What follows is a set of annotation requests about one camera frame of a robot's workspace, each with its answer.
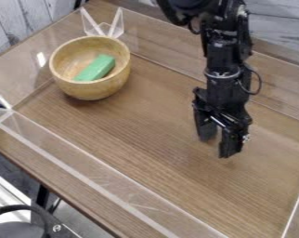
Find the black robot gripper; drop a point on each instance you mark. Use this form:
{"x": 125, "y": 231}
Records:
{"x": 218, "y": 107}

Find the green rectangular block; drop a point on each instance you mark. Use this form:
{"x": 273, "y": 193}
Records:
{"x": 97, "y": 69}

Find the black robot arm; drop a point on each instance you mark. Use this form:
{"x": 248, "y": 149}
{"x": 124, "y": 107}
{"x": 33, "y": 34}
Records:
{"x": 220, "y": 22}

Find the brown wooden bowl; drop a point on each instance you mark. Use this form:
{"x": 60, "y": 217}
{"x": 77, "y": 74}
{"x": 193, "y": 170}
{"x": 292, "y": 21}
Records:
{"x": 73, "y": 56}

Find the clear acrylic tray walls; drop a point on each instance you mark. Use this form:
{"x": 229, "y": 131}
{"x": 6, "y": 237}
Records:
{"x": 122, "y": 157}

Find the black table leg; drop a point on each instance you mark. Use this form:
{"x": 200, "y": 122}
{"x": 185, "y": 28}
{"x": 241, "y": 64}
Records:
{"x": 42, "y": 196}

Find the dark metal floor bracket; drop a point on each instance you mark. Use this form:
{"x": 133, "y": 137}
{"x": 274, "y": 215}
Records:
{"x": 56, "y": 227}

